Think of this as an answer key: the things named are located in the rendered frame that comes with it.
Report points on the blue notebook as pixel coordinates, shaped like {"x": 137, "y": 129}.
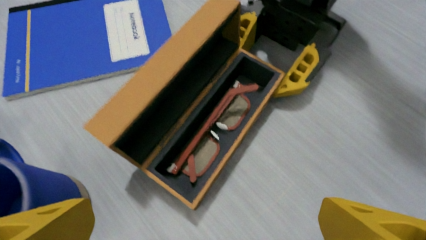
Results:
{"x": 58, "y": 44}

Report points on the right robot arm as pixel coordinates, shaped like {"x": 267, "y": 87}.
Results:
{"x": 324, "y": 4}

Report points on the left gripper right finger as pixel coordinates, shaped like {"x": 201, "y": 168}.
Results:
{"x": 342, "y": 219}

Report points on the blue mug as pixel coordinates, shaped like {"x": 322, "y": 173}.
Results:
{"x": 24, "y": 187}

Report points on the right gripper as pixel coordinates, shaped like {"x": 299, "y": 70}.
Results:
{"x": 290, "y": 24}

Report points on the red-brown glasses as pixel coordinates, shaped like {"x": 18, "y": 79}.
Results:
{"x": 203, "y": 150}

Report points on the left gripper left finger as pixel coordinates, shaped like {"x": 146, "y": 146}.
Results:
{"x": 72, "y": 219}

